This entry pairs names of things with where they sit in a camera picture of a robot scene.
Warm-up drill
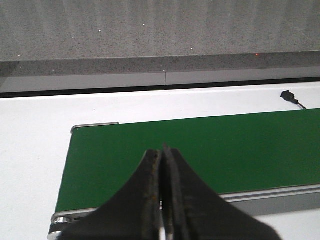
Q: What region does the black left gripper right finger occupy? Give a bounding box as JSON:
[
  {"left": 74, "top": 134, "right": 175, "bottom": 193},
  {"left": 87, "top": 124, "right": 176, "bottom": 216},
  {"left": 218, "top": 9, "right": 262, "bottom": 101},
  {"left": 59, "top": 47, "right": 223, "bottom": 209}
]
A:
[{"left": 160, "top": 145, "right": 280, "bottom": 240}]

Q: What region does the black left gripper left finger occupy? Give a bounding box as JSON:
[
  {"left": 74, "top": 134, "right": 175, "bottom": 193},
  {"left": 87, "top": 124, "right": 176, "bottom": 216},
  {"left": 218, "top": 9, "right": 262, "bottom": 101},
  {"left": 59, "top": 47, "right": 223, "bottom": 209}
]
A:
[{"left": 59, "top": 150, "right": 161, "bottom": 240}]

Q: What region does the green conveyor belt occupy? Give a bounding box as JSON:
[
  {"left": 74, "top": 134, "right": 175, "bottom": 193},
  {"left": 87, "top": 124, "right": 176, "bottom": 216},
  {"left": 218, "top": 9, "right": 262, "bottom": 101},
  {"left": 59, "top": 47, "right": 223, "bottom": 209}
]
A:
[{"left": 55, "top": 108, "right": 320, "bottom": 216}]

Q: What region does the grey speckled stone counter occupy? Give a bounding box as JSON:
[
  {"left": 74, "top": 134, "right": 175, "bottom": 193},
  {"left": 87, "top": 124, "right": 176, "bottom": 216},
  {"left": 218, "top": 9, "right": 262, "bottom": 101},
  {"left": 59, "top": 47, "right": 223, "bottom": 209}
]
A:
[{"left": 0, "top": 0, "right": 320, "bottom": 98}]

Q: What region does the aluminium conveyor frame rail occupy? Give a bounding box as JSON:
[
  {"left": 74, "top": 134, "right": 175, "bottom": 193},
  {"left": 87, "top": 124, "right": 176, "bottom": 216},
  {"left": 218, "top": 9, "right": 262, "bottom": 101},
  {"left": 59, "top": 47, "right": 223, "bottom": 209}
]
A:
[{"left": 48, "top": 116, "right": 320, "bottom": 240}]

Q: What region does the small black bracket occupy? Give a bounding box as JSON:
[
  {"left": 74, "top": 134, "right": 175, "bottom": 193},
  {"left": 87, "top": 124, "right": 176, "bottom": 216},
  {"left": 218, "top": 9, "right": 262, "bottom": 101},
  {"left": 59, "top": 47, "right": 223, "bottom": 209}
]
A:
[{"left": 280, "top": 90, "right": 299, "bottom": 105}]

